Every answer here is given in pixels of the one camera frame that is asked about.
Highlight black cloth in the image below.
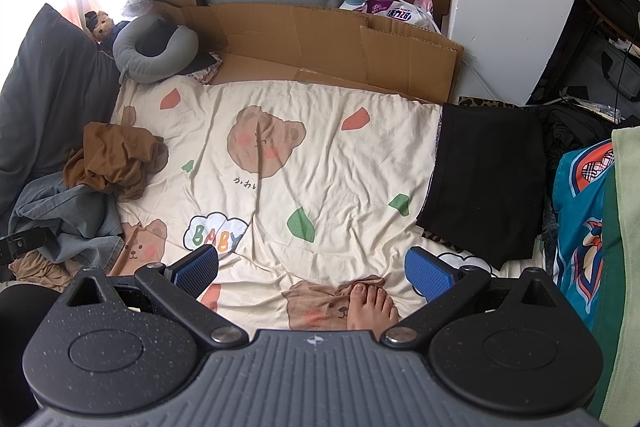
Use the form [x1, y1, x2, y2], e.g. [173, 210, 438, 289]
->
[136, 23, 221, 76]

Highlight blue denim jeans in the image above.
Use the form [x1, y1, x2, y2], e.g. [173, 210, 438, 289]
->
[9, 171, 126, 266]

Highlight cream bear print bed sheet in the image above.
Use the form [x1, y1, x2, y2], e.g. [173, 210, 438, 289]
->
[107, 74, 551, 333]

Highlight grey neck pillow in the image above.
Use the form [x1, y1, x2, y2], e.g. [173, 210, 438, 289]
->
[112, 14, 200, 84]

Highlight black folded garment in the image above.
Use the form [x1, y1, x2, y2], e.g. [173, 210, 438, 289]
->
[416, 103, 549, 272]

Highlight brown printed t-shirt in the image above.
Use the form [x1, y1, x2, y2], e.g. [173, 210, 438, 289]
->
[62, 122, 170, 200]

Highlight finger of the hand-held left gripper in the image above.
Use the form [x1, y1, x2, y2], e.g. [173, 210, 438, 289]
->
[0, 231, 49, 266]

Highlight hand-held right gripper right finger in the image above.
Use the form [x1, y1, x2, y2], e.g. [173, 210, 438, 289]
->
[381, 246, 558, 350]

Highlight dark grey pillow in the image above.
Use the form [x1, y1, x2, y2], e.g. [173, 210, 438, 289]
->
[0, 3, 123, 228]

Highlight green blanket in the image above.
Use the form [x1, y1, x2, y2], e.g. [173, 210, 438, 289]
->
[586, 127, 640, 427]

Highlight person's bare foot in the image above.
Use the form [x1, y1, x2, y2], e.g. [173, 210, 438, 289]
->
[346, 283, 401, 332]

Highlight beige garment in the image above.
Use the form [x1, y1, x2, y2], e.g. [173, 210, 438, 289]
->
[9, 247, 76, 294]

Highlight dark furniture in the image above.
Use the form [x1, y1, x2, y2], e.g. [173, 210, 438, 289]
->
[529, 0, 640, 128]

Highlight clear plastic packet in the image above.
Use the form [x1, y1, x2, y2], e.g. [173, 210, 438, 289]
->
[559, 88, 622, 124]

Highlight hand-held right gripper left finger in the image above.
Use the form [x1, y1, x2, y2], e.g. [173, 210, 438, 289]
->
[65, 244, 249, 349]

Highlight black clothes pile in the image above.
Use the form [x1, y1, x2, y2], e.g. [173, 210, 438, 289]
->
[537, 104, 620, 208]

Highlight floral patterned cloth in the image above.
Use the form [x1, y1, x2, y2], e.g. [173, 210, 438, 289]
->
[192, 53, 224, 86]

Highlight brown teddy bear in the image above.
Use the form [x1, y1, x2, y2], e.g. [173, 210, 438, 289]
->
[84, 10, 118, 44]

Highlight flattened cardboard box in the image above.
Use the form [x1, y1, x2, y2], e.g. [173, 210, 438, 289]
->
[152, 0, 466, 104]

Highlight teal printed blanket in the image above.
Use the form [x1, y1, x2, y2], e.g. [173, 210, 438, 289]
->
[552, 139, 617, 334]

